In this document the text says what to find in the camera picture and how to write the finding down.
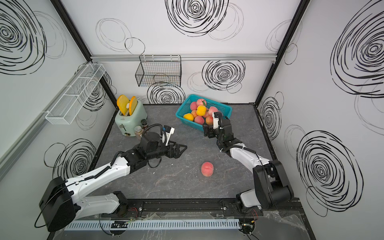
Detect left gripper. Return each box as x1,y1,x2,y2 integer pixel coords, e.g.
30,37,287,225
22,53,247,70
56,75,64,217
147,139,188,161

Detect yellow pepper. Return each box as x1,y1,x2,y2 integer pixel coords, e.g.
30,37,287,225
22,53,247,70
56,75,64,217
197,106,207,117
183,113,195,122

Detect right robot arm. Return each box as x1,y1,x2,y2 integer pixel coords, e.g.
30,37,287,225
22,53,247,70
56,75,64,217
203,112,294,209

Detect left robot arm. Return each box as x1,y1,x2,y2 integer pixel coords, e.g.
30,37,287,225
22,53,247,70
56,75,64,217
39,132,188,232

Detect teal plastic basket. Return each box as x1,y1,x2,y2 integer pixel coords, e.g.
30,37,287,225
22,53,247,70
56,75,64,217
176,94,233,131

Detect black cap spice bottle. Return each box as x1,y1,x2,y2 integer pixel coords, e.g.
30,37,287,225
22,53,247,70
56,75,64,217
141,119,149,130

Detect silver cap spice jar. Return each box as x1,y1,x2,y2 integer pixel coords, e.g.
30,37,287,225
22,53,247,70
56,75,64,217
134,126,144,140

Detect mint green toaster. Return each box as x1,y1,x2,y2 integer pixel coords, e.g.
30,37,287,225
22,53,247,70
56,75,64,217
115,100,148,137

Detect right yellow toast slice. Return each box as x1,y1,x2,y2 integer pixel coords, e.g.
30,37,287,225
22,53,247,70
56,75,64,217
128,96,138,116

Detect yellow toast slice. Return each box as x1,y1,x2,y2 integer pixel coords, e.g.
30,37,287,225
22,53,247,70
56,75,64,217
117,95,130,116
128,96,138,116

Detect left yellow toast slice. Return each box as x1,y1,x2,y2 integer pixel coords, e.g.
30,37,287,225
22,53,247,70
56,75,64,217
117,95,130,116

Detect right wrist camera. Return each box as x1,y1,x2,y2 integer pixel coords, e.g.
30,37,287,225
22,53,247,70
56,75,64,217
212,111,223,130

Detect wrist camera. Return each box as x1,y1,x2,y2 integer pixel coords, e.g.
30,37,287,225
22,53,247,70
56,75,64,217
212,111,223,130
162,125,175,146

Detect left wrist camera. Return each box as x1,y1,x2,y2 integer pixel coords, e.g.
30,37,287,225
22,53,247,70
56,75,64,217
162,125,175,146

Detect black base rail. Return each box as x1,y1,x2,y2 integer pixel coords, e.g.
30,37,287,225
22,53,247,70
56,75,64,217
113,197,301,217

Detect black wire wall basket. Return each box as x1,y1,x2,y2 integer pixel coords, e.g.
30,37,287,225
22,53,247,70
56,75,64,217
135,55,182,87

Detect white slotted cable duct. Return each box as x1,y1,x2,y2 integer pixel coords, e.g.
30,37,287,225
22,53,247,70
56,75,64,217
65,219,241,231

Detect white wire wall shelf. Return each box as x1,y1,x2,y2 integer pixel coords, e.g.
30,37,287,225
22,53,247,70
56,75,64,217
45,63,106,125

